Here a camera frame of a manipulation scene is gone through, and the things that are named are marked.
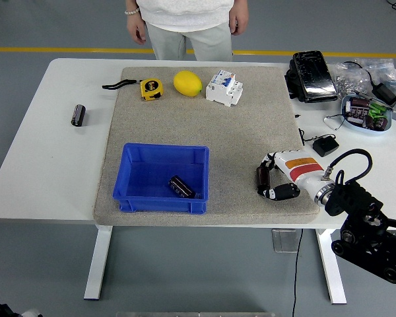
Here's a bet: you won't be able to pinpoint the blue plastic box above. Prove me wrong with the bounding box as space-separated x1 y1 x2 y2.
112 142 211 215

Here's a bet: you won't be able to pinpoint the yellow tape measure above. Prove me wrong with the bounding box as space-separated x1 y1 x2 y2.
102 78 164 102

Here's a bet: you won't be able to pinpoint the person's left hand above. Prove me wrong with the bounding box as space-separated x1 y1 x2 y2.
229 7 250 36

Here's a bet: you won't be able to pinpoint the person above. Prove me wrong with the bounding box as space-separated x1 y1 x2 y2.
124 0 250 62

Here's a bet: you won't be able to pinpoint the dark capacitor pair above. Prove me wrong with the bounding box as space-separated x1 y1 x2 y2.
364 115 389 131

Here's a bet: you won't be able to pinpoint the silver box under table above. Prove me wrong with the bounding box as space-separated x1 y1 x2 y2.
271 229 300 254

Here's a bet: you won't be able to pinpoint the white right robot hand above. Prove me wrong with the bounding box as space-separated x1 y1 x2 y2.
256 150 334 202

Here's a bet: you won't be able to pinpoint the black hanging cable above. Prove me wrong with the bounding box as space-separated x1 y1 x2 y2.
292 229 304 317

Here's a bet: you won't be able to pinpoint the dark capacitor with gold end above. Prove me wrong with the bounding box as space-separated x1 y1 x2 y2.
349 97 371 112

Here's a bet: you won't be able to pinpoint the black glossy device case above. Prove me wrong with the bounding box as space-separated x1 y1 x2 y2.
284 50 339 103

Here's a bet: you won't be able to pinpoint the dark capacitor block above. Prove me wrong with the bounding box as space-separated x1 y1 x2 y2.
345 108 369 127

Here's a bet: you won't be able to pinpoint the grey-brown mat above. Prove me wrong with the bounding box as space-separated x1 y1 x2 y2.
92 66 321 227

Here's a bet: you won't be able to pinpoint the clear plastic bag of screws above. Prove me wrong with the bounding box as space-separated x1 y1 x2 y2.
329 58 396 100

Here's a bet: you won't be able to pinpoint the dark brown cylindrical battery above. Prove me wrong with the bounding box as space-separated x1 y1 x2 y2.
70 104 86 127
256 166 272 190
168 174 197 199

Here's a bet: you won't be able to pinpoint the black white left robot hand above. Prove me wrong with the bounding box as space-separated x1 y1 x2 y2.
0 284 44 317

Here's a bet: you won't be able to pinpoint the yellow lemon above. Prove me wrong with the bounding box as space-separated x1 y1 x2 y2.
173 70 203 98

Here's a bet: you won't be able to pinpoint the green small parts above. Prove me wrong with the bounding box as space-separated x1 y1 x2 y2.
368 102 387 119

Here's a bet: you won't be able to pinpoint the white and black thin wire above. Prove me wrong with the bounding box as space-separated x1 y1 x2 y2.
323 114 347 131

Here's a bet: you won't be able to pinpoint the white circuit breaker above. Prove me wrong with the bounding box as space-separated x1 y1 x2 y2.
205 69 244 108

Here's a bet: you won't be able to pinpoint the white table leg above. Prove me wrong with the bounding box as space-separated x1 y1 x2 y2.
315 228 347 305
83 226 113 301

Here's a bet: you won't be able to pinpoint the light blue tray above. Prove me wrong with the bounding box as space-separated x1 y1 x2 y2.
340 94 393 136

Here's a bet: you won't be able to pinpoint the small black adapter with cord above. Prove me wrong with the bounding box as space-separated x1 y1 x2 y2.
298 127 340 158

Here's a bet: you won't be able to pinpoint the person's right hand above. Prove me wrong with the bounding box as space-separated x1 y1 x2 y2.
127 12 148 46

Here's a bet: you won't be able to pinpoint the black power adapter with cord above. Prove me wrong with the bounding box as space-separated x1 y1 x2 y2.
343 61 396 106

